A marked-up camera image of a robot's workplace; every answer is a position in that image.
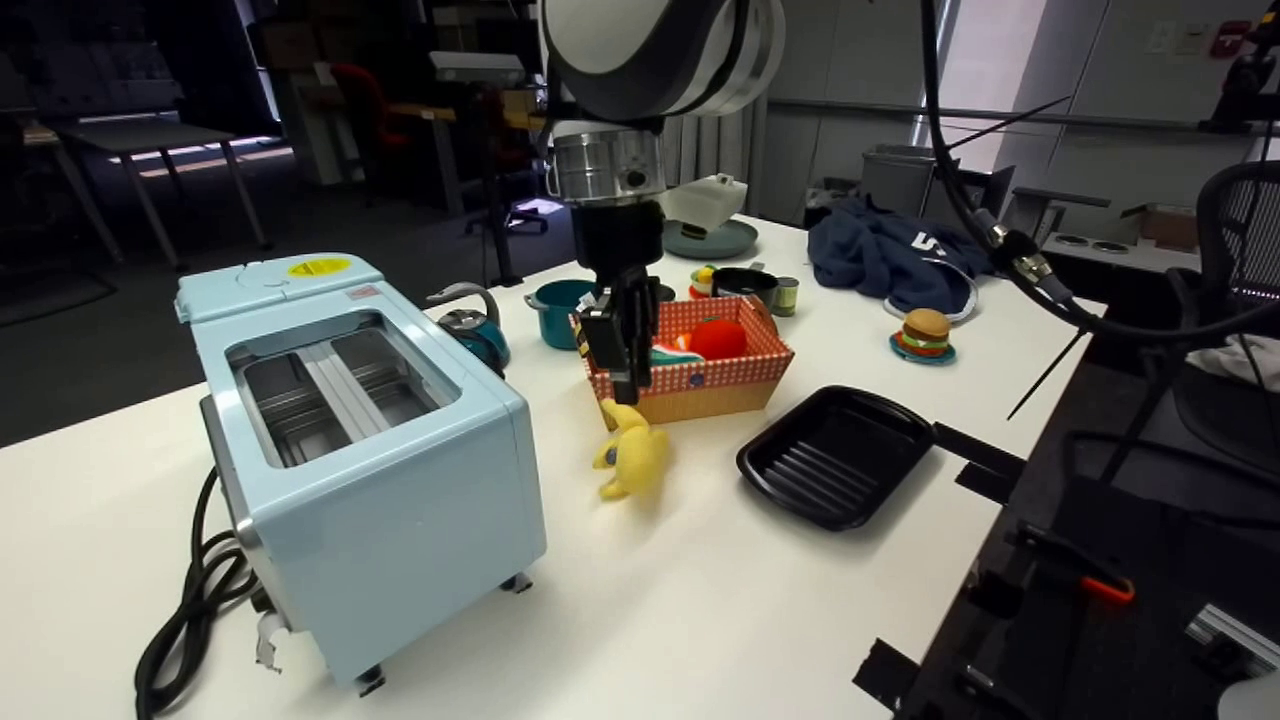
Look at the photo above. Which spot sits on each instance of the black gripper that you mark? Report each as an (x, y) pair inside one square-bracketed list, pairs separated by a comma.
[(617, 247)]

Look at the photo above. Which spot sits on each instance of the yellow banana plushie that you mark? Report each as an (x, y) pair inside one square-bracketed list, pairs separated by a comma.
[(633, 453)]

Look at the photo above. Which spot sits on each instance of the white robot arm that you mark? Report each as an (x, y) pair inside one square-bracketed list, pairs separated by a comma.
[(617, 74)]

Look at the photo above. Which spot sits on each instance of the orange checkered cardboard box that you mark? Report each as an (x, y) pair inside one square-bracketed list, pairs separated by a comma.
[(689, 384)]

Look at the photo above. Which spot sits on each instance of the teal toy pot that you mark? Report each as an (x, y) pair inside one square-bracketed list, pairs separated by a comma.
[(558, 308)]

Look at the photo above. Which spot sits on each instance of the red toy tomato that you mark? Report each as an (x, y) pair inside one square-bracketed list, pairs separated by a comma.
[(719, 339)]

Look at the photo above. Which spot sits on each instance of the grey plate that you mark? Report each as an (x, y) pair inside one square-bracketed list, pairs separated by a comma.
[(728, 240)]

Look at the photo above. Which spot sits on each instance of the teal toy kettle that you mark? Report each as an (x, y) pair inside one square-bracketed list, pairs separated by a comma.
[(469, 312)]

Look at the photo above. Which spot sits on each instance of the black saucepan with green food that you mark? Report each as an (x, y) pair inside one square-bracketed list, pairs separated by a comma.
[(776, 295)]

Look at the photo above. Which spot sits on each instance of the dark blue cloth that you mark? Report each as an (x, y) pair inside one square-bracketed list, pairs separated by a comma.
[(897, 263)]

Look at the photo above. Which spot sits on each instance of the black grill tray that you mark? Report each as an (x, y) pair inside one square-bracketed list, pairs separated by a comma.
[(836, 456)]

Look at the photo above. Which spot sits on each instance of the light blue toaster oven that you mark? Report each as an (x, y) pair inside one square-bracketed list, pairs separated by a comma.
[(373, 468)]

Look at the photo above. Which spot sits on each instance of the toy burger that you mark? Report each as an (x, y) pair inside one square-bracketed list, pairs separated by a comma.
[(922, 332)]

